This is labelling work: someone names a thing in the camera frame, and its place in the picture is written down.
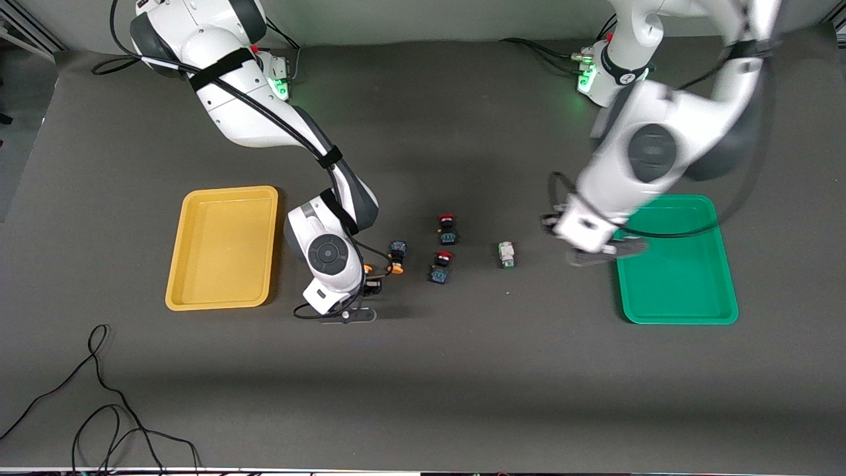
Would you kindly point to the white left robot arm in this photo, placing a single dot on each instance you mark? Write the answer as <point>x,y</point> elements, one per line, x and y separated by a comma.
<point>654,152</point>

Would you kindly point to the white switch with green block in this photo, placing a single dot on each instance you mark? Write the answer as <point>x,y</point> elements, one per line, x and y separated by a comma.
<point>507,253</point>

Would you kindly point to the yellow plastic tray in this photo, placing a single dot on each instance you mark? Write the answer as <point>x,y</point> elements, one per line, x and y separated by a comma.
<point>225,251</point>

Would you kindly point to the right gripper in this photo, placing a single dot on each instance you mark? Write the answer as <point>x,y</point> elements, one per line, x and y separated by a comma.
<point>374,285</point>

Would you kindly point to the yellow push button switch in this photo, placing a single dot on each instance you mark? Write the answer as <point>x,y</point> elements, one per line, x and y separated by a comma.
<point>367,268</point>
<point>396,251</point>

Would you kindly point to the aluminium frame rail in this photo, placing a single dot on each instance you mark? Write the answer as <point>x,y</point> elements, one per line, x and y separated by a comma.
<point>26,33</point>

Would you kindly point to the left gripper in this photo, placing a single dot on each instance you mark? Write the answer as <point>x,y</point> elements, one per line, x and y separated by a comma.
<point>546,221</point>

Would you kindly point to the green plastic tray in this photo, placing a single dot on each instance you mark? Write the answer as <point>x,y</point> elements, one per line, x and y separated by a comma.
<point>681,291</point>

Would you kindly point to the red push button switch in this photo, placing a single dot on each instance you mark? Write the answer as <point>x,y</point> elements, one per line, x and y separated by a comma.
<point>440,272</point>
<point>449,236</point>

